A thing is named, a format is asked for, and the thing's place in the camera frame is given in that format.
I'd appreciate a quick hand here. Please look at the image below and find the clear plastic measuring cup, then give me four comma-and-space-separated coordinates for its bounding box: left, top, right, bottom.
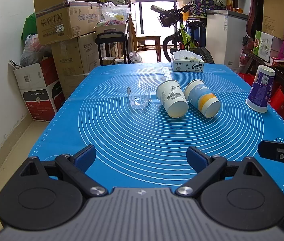
127, 81, 151, 110

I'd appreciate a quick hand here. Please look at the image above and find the purple tall paper cup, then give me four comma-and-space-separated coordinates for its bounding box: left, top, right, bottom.
246, 65, 275, 113

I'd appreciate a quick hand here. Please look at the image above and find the blue yellow paper cup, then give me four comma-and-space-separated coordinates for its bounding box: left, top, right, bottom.
184, 80, 221, 118

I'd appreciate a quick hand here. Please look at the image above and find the white paper cup ink drawing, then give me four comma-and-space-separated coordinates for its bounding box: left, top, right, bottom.
156, 80, 189, 119

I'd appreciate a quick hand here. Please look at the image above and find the green white carton box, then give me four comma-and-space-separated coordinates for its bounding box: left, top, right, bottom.
253, 31, 273, 62

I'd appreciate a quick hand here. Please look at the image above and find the white red appliance box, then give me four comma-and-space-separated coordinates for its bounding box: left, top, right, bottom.
8, 57, 65, 121

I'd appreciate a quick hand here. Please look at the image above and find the tall brown cardboard right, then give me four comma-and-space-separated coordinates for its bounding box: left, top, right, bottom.
262, 0, 284, 40

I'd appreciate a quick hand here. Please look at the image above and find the blue silicone baking mat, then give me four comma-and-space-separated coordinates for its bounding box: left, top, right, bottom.
30, 63, 284, 189

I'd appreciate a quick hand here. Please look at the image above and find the white chest freezer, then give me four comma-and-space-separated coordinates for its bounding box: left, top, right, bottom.
205, 10, 249, 73

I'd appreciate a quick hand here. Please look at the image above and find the white tissue box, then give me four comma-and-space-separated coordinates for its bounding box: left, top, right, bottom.
171, 50, 204, 72

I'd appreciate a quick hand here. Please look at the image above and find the lower brown cardboard box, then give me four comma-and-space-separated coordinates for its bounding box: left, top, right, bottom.
51, 33, 100, 98

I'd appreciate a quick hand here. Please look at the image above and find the plastic bag on boxes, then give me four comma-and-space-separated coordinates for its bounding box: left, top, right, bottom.
20, 34, 52, 66

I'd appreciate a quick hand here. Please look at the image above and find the green bicycle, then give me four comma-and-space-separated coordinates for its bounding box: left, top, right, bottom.
151, 4, 214, 64

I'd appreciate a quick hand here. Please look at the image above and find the black metal rack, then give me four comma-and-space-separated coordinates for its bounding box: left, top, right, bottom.
95, 31, 129, 66

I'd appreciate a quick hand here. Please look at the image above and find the wooden chair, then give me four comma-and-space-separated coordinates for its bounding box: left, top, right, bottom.
128, 15, 162, 62

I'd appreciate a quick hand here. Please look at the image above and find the large open cardboard box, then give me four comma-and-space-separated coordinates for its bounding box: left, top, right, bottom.
33, 0, 102, 45

